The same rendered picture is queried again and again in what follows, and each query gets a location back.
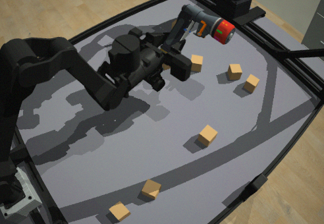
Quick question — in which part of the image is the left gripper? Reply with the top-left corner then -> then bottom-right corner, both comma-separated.
128,27 -> 192,82

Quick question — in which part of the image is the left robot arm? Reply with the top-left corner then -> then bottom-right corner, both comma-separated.
0,34 -> 165,209

